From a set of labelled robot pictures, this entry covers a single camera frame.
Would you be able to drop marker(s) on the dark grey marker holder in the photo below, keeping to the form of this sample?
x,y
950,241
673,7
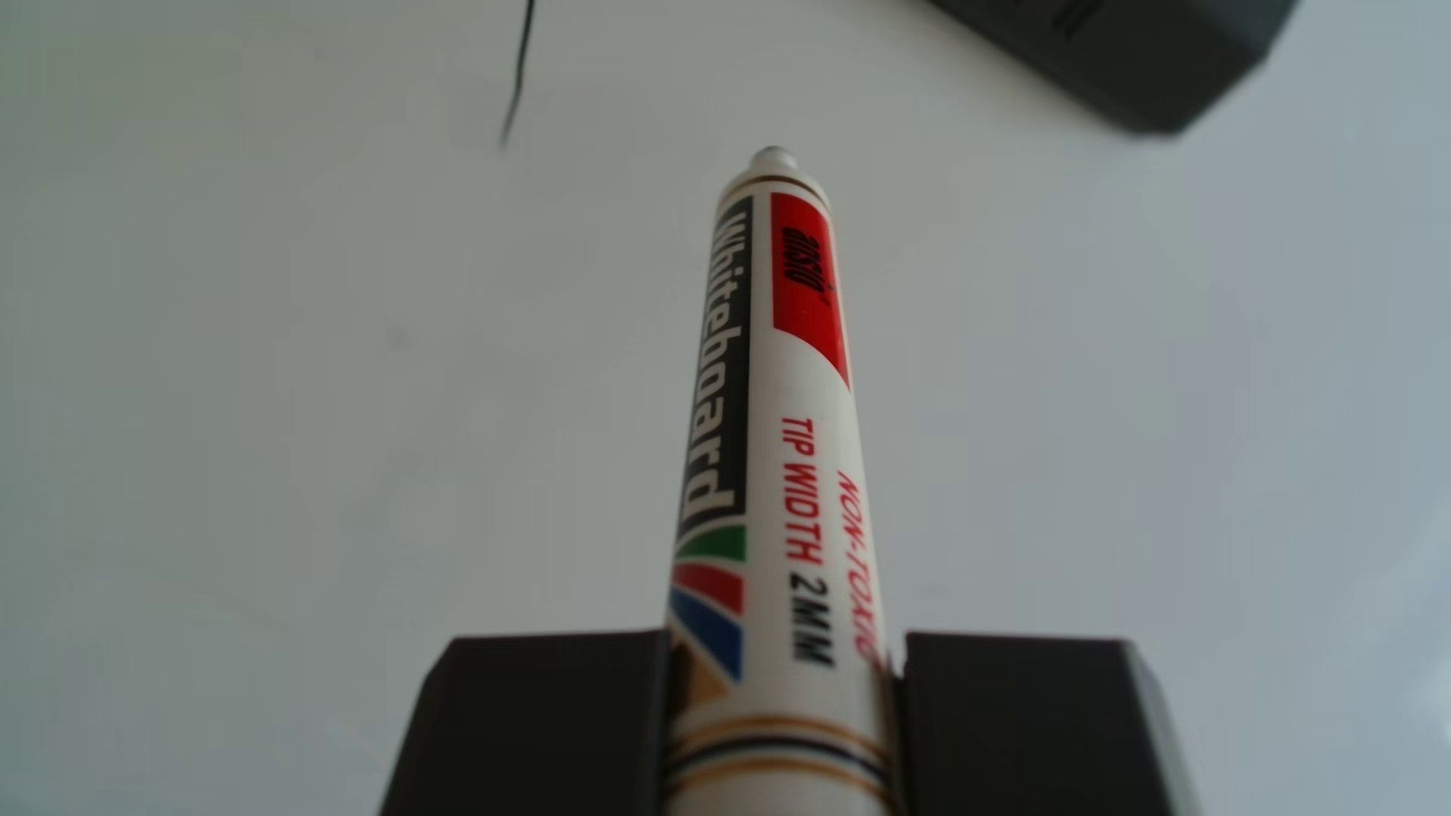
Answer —
x,y
1134,57

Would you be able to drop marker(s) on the whiteboard with grey frame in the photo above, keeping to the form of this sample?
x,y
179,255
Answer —
x,y
283,397

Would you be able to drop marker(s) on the white whiteboard marker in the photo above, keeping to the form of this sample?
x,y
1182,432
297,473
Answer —
x,y
782,453

